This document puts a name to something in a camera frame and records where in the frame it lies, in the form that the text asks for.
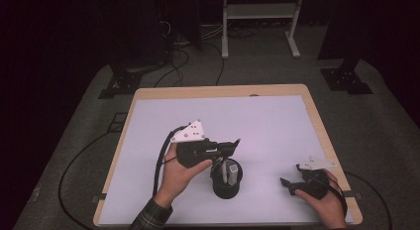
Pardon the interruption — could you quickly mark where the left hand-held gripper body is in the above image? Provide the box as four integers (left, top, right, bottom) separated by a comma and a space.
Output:
170, 120, 221, 169

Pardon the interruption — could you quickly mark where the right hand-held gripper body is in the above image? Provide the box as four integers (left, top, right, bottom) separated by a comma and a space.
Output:
293, 156, 338, 199

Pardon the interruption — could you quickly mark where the black mesh pen holder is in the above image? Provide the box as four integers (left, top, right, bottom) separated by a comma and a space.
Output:
210, 158, 244, 200

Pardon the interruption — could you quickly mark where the person's right hand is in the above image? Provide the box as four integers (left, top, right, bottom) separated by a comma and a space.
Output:
294, 170, 349, 228

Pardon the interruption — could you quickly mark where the person's left hand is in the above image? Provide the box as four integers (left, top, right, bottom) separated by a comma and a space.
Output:
154, 143, 214, 209

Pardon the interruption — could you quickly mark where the white table mat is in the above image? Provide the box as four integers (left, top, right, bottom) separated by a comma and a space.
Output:
98, 94, 355, 226

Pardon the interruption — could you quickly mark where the black stand base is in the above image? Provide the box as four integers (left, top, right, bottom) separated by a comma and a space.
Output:
98, 62, 144, 100
320, 57, 374, 95

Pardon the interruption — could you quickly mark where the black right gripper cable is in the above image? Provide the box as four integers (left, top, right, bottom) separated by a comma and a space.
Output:
313, 174, 350, 218

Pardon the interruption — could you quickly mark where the black floor cable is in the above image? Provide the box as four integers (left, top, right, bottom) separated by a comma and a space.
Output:
58, 130, 117, 230
153, 48, 191, 89
201, 41, 226, 87
345, 171, 394, 230

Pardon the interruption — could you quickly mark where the white metal stand frame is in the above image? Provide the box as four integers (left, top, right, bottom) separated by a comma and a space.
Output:
221, 0, 305, 59

